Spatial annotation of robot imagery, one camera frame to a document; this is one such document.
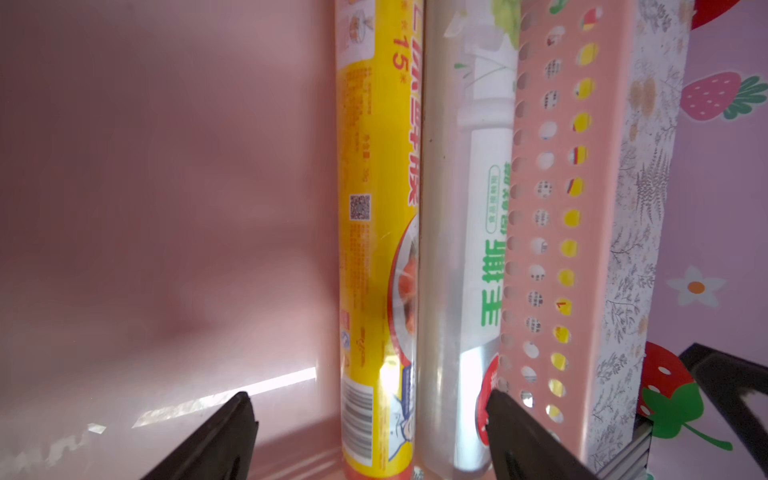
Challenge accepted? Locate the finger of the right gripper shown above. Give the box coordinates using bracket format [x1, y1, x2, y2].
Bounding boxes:
[679, 343, 767, 474]

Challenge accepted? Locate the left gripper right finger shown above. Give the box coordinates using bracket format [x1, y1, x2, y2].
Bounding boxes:
[486, 390, 597, 480]

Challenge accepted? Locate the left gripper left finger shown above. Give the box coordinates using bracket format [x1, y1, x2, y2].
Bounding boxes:
[143, 392, 259, 480]

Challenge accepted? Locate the white green wrap roll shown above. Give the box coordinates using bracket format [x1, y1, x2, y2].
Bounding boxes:
[416, 1, 522, 479]

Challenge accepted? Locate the yellow wrap roll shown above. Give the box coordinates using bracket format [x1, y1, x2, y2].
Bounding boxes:
[335, 1, 424, 479]

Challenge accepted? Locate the pink plastic basket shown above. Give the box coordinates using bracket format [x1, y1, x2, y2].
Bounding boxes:
[0, 0, 697, 480]

